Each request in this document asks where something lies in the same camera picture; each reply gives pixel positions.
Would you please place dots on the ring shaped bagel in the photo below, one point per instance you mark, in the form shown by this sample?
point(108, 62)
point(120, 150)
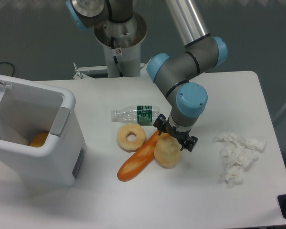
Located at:
point(131, 137)

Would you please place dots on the white metal base bracket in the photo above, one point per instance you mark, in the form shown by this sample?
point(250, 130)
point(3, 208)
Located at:
point(93, 72)

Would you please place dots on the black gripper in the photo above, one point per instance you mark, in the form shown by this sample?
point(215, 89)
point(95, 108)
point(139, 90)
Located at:
point(163, 126)

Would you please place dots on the clear plastic bottle green label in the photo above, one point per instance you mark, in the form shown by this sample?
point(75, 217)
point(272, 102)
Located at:
point(137, 114)

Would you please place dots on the round knotted bread roll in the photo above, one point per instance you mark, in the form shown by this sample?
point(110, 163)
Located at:
point(167, 152)

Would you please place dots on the white open trash bin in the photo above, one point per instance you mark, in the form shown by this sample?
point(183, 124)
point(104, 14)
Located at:
point(28, 108)

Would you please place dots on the orange object inside bin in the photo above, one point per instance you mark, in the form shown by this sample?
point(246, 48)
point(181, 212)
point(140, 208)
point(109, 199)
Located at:
point(39, 139)

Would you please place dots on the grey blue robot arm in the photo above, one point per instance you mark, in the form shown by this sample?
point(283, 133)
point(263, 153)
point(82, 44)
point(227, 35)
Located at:
point(172, 76)

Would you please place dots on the crumpled white tissue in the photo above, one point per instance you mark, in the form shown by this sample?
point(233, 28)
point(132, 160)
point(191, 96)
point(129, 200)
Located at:
point(238, 155)

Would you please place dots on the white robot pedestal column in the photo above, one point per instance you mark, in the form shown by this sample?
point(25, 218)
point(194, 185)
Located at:
point(121, 44)

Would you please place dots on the long orange baguette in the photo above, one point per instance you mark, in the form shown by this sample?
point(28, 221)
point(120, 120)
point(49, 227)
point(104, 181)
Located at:
point(139, 160)

